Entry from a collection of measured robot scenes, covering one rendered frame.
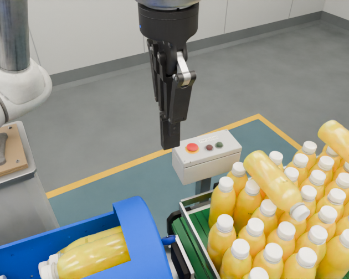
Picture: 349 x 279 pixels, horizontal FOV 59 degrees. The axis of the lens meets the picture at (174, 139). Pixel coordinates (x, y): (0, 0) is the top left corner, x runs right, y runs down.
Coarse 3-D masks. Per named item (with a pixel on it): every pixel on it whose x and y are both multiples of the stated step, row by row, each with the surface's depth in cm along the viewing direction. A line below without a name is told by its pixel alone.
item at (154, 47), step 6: (156, 48) 42; (156, 54) 42; (156, 60) 43; (156, 66) 43; (156, 72) 44; (162, 84) 46; (162, 90) 46; (162, 96) 47; (162, 102) 48; (162, 108) 48
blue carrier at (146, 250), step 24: (96, 216) 75; (120, 216) 62; (144, 216) 61; (24, 240) 71; (48, 240) 73; (72, 240) 76; (144, 240) 58; (0, 264) 72; (24, 264) 74; (120, 264) 55; (144, 264) 56; (168, 264) 57
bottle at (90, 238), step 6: (114, 228) 70; (120, 228) 70; (96, 234) 69; (102, 234) 69; (108, 234) 68; (78, 240) 68; (84, 240) 67; (90, 240) 67; (72, 246) 67; (60, 252) 67
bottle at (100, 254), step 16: (96, 240) 63; (112, 240) 62; (64, 256) 60; (80, 256) 59; (96, 256) 59; (112, 256) 60; (128, 256) 61; (64, 272) 58; (80, 272) 58; (96, 272) 59
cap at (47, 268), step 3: (51, 264) 61; (42, 267) 59; (45, 267) 59; (48, 267) 59; (42, 270) 59; (45, 270) 59; (48, 270) 59; (42, 273) 58; (45, 273) 58; (48, 273) 58; (51, 273) 58; (42, 276) 58; (45, 276) 58; (48, 276) 58; (51, 276) 58
